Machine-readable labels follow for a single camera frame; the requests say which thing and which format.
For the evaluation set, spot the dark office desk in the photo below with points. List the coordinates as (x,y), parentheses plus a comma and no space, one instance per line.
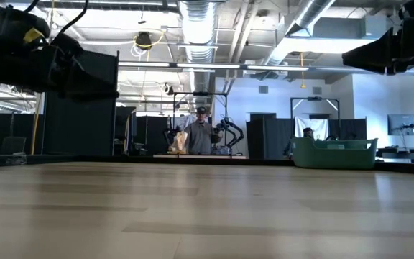
(397,150)

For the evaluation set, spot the beige paper bag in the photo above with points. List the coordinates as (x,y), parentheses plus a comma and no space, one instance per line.
(180,142)

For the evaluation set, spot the green plastic bin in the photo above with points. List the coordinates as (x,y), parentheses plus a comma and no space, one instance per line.
(332,160)

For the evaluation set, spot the smooth grey ceiling duct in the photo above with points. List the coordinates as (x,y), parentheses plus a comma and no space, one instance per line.
(311,14)

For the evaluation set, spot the grey ceiling air unit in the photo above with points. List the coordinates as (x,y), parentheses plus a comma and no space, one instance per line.
(350,27)

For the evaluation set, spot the black room divider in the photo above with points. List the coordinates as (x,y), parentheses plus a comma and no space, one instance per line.
(264,136)

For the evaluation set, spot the black curtain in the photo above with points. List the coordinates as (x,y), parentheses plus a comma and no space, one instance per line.
(350,128)
(153,133)

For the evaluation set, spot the distant black metal frame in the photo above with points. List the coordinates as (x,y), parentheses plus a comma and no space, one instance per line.
(210,93)

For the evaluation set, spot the long ceiling light strip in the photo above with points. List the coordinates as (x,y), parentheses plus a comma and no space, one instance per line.
(210,65)

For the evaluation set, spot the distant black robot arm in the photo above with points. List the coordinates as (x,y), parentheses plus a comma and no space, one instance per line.
(234,131)
(169,138)

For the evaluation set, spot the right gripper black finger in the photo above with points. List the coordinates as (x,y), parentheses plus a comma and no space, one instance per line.
(379,54)

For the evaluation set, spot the person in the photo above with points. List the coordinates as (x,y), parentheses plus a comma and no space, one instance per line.
(201,136)
(308,132)

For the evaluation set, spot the plain white cloth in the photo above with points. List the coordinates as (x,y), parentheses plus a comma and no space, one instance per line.
(318,126)

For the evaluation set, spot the distant wooden table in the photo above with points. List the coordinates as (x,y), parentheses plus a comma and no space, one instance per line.
(228,156)

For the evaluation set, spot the clear plastic piece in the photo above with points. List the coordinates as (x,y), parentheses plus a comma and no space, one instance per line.
(16,159)

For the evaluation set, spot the square wall vent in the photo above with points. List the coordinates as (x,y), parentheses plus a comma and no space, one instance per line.
(263,89)
(317,90)

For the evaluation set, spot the black frame with camera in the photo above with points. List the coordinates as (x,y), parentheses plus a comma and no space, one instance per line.
(315,98)

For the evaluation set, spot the ribbed silver ceiling duct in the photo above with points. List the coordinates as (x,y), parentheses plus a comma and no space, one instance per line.
(198,28)

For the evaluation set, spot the patterned white cloth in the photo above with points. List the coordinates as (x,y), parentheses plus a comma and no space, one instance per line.
(182,122)

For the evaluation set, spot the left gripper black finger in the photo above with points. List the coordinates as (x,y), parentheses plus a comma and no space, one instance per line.
(74,79)

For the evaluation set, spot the grey computer monitor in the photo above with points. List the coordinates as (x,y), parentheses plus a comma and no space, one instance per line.
(404,124)

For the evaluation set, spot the large black partition panel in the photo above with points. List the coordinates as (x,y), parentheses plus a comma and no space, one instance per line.
(81,129)

